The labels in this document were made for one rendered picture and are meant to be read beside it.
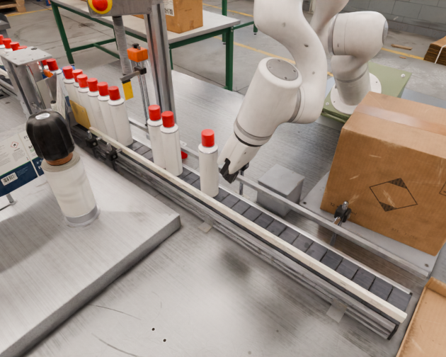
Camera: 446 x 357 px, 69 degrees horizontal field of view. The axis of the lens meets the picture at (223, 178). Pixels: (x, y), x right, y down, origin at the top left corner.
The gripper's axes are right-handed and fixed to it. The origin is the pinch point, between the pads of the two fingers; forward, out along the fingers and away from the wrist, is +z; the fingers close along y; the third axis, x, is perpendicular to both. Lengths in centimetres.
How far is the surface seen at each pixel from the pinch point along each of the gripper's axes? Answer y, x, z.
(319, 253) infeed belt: -2.0, 28.7, 2.0
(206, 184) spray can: 1.3, -4.4, 8.7
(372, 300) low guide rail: 3.9, 40.9, -5.7
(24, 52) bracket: 9, -81, 15
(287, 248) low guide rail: 3.9, 22.2, 0.9
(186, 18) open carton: -133, -138, 64
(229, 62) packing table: -177, -116, 103
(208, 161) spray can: 1.0, -6.6, 0.9
